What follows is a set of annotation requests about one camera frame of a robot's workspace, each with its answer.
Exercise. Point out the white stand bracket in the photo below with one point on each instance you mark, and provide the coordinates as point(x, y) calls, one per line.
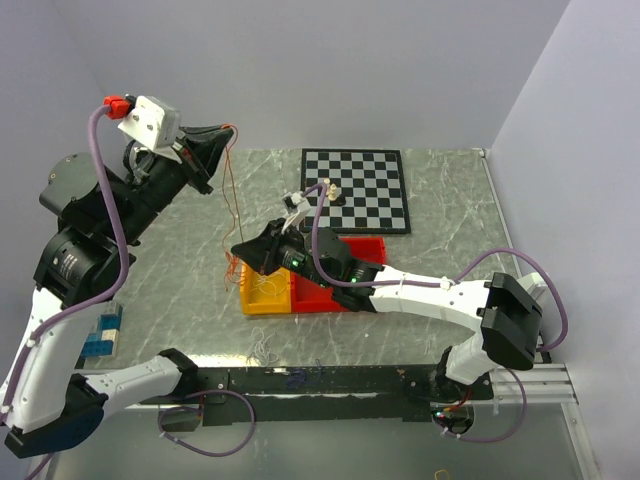
point(534, 284)

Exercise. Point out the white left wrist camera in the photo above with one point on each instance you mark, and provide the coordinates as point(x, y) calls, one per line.
point(149, 121)

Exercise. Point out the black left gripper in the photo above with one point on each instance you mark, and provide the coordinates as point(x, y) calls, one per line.
point(206, 143)

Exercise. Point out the yellow plastic bin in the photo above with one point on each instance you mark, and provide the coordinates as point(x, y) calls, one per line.
point(265, 294)

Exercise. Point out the red plastic bin middle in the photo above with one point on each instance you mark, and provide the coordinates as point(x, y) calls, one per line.
point(307, 297)

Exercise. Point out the red plastic bin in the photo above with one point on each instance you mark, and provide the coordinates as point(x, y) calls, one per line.
point(307, 297)
point(369, 249)

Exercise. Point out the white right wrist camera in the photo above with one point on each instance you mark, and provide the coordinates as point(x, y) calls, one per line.
point(297, 207)

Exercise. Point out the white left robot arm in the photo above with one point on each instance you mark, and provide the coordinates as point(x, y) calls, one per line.
point(46, 405)

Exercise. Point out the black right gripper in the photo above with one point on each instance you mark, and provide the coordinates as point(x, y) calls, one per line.
point(262, 253)

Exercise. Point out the red plastic bin right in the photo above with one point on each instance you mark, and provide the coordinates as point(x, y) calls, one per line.
point(369, 249)

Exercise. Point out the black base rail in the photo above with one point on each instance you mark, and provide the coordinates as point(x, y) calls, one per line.
point(405, 392)

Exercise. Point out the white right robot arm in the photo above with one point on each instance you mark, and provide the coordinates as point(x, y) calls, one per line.
point(503, 317)

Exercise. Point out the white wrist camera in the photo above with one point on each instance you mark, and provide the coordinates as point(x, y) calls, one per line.
point(297, 207)
point(149, 121)

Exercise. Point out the black white chessboard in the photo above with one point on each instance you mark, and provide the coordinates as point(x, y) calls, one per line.
point(372, 181)

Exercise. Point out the white chess piece short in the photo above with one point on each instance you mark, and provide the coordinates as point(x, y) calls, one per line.
point(332, 192)

